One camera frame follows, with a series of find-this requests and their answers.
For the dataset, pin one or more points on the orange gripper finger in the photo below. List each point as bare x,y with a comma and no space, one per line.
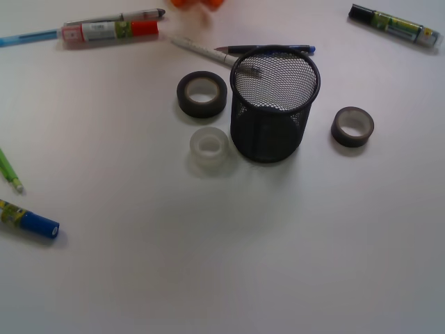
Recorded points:
182,3
212,3

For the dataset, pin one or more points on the silver grey pen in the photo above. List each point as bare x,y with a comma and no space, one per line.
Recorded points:
141,15

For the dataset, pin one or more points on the white pen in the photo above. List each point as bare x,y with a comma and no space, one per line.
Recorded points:
212,54

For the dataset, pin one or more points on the dark blue pen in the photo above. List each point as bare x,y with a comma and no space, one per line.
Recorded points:
242,49

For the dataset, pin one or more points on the black mesh pen holder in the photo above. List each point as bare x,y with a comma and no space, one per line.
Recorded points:
273,88

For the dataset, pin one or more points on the light blue pen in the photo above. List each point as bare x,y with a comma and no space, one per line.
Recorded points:
29,38

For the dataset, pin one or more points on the green pen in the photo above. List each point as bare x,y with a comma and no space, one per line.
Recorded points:
9,174

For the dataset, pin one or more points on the red cap marker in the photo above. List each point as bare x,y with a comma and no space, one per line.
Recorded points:
91,32

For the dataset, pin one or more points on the black tape roll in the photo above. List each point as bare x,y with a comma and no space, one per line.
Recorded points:
202,94

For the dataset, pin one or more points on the clear tape roll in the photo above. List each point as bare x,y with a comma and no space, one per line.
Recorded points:
209,146

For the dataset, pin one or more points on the grey tape roll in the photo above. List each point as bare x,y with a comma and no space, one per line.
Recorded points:
352,127

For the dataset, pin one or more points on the black cap marker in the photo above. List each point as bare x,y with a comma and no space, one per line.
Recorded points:
415,33

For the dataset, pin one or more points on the blue cap marker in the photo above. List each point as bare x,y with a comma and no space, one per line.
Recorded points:
17,217

